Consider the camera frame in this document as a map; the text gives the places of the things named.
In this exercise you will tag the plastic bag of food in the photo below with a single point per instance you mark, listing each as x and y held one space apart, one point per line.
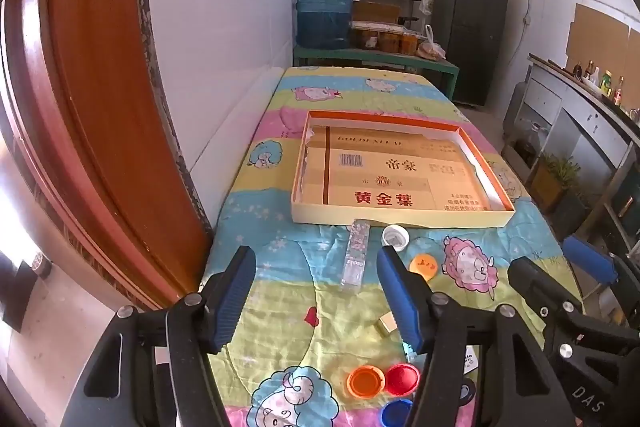
430 51

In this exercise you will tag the metal cup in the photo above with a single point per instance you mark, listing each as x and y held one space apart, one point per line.
635 114

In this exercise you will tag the green low bench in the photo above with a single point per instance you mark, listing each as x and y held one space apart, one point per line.
380 57

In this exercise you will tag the black pan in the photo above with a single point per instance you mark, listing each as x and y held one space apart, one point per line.
407 21

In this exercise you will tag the red brown bottle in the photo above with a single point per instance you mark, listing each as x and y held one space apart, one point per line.
620 91

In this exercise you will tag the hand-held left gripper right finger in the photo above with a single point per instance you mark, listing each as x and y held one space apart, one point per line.
400 307

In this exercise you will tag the grey counter cabinet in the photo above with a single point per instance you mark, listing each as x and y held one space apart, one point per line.
575 117

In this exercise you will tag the orange food jar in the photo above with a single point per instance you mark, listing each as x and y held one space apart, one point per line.
388 43
365 39
410 44

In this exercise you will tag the dark sauce bottle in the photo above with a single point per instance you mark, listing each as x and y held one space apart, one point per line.
577 70

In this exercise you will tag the black bottle cap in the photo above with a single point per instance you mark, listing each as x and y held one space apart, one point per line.
467 393

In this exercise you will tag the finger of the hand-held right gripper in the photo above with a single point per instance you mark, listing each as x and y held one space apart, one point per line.
587 259
540 292

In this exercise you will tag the red bottle cap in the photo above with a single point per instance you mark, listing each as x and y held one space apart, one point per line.
402 379

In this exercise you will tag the white bottle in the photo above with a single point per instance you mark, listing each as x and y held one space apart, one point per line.
595 78

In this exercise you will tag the clear plastic case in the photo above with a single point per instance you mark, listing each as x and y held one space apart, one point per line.
356 257

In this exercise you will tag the blue water jug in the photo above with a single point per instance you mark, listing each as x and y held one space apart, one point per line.
322 7

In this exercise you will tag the grey gas cylinder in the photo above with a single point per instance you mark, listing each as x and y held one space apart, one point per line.
515 112

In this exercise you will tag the white printed box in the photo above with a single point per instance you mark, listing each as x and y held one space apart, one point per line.
471 361

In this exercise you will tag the small beige box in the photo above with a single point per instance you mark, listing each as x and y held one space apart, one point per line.
387 326

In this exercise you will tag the yellow green bottle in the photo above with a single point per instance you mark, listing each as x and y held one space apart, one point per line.
606 83

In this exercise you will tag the orange printed cap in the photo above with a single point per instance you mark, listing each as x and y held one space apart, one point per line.
423 267

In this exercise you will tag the shallow cardboard box tray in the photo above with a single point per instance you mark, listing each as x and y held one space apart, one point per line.
400 177

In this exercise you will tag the dark refrigerator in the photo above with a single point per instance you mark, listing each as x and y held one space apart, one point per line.
470 32

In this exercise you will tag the cardboard box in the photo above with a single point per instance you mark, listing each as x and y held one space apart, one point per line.
375 12

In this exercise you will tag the plant in yellow pot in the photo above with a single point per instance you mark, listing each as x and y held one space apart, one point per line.
550 179

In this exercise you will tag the brown wooden door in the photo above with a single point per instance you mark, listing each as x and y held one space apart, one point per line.
100 107

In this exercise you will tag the orange bottle cap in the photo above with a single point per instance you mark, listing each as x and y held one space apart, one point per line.
365 382

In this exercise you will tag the plastic oil jug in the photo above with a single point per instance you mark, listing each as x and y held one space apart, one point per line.
530 147

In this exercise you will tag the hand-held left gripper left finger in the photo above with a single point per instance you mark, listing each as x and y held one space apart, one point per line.
235 292

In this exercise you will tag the blue bottle cap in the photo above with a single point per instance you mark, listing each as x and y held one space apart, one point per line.
395 414

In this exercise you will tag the white bottle cap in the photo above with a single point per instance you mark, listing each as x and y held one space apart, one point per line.
395 237

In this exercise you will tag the dark green appliance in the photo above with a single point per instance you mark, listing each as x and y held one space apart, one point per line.
627 204

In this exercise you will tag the dark floor object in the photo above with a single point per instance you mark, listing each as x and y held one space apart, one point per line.
20 297

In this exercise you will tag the cardboard sheet on wall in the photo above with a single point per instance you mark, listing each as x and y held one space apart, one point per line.
595 37
634 57

